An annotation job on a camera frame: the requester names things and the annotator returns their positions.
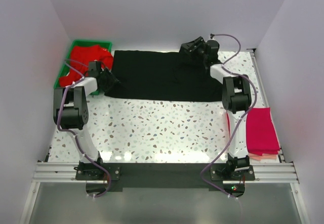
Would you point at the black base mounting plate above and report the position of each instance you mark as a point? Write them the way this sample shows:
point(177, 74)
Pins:
point(115, 177)

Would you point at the red t shirt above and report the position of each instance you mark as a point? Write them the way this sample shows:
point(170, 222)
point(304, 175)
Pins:
point(81, 57)

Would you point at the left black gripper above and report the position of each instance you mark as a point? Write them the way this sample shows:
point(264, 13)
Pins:
point(109, 80)

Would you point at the green plastic tray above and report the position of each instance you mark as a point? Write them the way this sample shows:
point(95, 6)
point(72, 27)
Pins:
point(83, 43)

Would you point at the folded magenta t shirt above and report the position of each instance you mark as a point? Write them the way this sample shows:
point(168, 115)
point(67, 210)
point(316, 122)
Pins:
point(255, 135)

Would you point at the black t shirt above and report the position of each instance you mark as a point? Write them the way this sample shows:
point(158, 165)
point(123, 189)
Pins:
point(170, 76)

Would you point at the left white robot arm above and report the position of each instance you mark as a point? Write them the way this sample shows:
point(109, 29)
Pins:
point(70, 109)

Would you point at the folded pink t shirt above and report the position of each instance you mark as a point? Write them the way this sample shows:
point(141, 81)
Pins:
point(263, 157)

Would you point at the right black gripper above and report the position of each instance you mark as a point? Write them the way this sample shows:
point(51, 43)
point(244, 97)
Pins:
point(192, 47)

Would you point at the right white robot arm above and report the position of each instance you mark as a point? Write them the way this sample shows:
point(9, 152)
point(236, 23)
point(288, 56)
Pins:
point(236, 98)

